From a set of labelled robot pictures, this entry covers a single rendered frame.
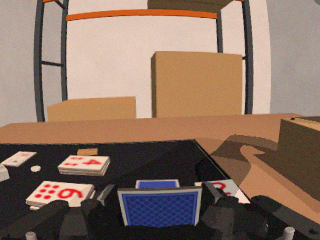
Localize light grey round disc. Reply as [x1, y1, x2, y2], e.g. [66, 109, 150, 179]
[31, 166, 41, 172]

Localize white playing card with red pips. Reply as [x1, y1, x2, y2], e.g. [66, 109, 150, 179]
[26, 181, 93, 207]
[58, 155, 109, 171]

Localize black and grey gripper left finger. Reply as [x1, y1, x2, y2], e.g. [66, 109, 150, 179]
[0, 184, 136, 240]

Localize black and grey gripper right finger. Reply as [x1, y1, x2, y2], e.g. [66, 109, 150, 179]
[181, 182, 320, 240]

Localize blue card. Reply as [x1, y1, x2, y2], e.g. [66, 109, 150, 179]
[135, 179, 179, 188]

